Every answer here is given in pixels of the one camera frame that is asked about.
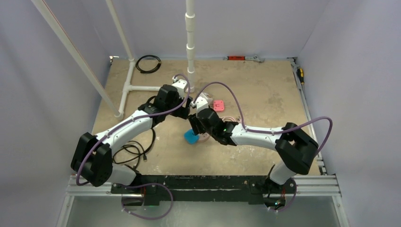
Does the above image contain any pink power cord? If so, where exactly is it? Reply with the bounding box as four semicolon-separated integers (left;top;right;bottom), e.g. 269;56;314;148
220;116;244;124

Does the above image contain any pink triangular power strip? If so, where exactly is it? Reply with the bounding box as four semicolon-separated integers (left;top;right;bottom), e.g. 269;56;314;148
213;100;225;112

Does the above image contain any blue square adapter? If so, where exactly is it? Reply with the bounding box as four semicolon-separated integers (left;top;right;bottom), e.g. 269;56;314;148
183;129;199;144

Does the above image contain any pink round socket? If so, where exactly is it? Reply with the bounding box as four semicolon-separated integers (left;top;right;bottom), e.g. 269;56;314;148
197;133;210;142

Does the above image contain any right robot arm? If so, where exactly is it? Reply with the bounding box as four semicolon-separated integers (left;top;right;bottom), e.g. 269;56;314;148
188;108;318;192

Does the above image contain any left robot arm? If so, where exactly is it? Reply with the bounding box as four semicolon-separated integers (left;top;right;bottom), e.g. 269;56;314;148
70;79;192;193

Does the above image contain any yellow black screwdriver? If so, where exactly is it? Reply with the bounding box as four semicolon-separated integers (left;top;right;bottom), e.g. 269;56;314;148
297;68;305;86

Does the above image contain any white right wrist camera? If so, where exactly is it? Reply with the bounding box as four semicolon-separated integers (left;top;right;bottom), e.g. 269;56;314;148
194;92;213;113

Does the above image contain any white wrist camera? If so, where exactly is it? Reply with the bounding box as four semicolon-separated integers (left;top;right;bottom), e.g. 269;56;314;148
194;92;213;113
172;79;188;96

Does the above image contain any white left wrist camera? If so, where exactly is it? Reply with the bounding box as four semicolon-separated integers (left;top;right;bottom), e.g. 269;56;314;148
172;79;188;96

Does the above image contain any black coiled cable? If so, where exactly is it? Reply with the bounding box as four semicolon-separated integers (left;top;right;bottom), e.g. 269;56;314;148
135;55;162;75

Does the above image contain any red handled adjustable wrench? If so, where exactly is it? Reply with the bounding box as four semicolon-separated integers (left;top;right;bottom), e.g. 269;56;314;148
223;55;265;63

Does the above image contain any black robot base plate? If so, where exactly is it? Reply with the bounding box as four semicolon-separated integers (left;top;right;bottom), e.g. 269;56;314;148
111;175;296;207

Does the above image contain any white PVC pipe frame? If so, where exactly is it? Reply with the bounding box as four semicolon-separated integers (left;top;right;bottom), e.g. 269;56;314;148
32;0;195;120

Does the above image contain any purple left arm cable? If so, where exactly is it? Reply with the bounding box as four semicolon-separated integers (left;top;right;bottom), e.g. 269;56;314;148
76;74;192;220

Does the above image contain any aluminium front frame rail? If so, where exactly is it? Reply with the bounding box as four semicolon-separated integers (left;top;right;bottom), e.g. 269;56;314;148
66;174;112;196

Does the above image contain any aluminium table edge rail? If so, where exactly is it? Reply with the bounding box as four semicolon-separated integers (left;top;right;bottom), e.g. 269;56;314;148
287;57;328;175

